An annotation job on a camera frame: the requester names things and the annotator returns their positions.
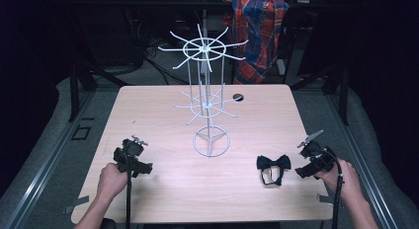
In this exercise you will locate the black table grommet hole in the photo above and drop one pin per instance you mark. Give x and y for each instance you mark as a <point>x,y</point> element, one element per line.
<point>237,97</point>

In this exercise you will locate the person's left hand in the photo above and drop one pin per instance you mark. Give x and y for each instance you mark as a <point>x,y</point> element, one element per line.
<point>111,181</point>

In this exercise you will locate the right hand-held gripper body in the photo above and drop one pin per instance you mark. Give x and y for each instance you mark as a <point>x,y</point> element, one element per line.
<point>317,162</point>

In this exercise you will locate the black metal stand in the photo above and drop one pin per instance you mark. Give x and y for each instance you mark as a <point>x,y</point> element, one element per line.
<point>332,87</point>
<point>82,81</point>

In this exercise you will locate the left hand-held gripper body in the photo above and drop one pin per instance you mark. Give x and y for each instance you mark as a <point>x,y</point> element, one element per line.
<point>131,158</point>

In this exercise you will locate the plaid checked bag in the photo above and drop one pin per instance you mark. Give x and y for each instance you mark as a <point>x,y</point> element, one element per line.
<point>259,35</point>

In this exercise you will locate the black bow tie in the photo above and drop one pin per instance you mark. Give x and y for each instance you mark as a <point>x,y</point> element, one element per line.
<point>274,164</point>

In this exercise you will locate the person's right hand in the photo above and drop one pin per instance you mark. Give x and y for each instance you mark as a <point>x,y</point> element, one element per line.
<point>340,179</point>

